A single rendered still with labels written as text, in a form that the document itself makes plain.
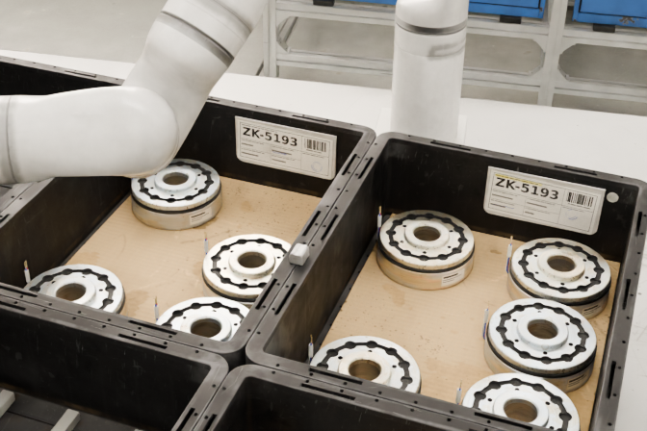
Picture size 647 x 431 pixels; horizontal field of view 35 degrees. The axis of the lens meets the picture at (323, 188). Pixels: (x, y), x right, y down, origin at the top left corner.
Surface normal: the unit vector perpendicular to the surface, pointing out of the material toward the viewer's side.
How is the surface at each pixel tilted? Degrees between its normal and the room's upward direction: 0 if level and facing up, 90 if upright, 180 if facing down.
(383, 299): 0
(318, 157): 90
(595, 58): 0
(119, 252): 0
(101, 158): 75
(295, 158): 90
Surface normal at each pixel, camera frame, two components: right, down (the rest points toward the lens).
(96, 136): -0.18, 0.06
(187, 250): 0.02, -0.83
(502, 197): -0.34, 0.51
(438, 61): 0.18, 0.54
